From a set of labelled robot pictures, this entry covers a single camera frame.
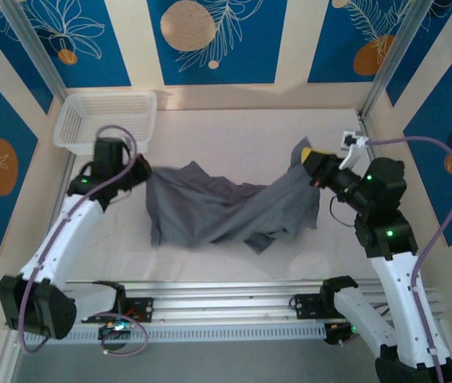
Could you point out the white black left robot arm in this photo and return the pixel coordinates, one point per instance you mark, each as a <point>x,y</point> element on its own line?
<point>66,235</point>

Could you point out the white perforated plastic basket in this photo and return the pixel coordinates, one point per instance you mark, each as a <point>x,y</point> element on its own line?
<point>106,119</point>

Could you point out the gray t-shirt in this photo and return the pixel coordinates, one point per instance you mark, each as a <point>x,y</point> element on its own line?
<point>218,207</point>

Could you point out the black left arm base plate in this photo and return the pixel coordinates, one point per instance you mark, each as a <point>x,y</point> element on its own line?
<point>140,309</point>

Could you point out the aluminium frame post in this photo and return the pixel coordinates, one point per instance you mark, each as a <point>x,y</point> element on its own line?
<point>393,52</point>
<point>34,48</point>

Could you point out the aluminium mounting rail frame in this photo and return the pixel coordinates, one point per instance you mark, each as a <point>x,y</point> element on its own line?
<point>226,303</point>

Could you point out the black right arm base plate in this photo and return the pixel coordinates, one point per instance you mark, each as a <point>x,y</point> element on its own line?
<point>308,306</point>

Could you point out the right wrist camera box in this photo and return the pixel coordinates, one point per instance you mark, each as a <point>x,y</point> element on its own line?
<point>350,140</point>

